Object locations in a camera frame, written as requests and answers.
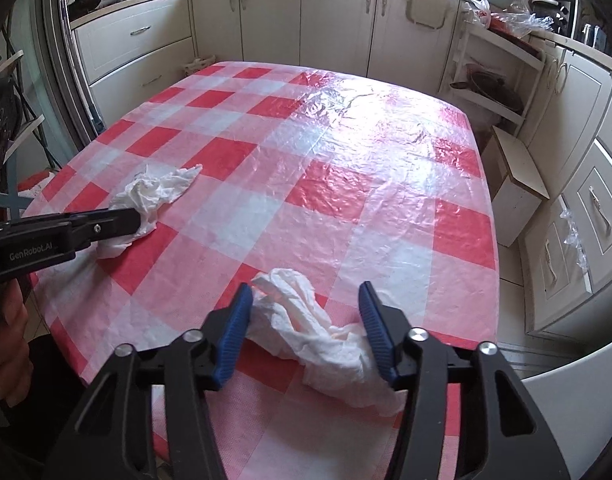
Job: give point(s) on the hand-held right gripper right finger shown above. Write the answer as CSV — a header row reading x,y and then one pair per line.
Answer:
x,y
375,330

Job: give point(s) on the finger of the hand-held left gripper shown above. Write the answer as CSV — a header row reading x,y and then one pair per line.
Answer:
x,y
111,225

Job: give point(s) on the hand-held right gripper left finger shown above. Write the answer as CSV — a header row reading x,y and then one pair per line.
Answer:
x,y
233,330

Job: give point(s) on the white tissue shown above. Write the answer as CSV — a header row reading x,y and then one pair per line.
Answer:
x,y
316,340
156,192

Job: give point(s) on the person's left hand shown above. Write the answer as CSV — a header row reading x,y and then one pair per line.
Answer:
x,y
8,330

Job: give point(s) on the silver refrigerator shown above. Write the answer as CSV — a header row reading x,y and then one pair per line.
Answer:
x,y
71,60

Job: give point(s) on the red checked plastic tablecloth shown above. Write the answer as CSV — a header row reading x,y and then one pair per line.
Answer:
x,y
296,170

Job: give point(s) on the small woven basket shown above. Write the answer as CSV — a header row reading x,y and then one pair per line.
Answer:
x,y
198,66

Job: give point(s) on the small white wooden stool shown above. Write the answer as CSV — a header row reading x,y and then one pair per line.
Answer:
x,y
518,185

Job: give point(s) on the white shelf rack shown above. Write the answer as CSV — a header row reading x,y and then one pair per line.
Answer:
x,y
495,80

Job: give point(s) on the clear plastic bag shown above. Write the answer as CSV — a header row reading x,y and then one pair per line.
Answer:
x,y
520,22

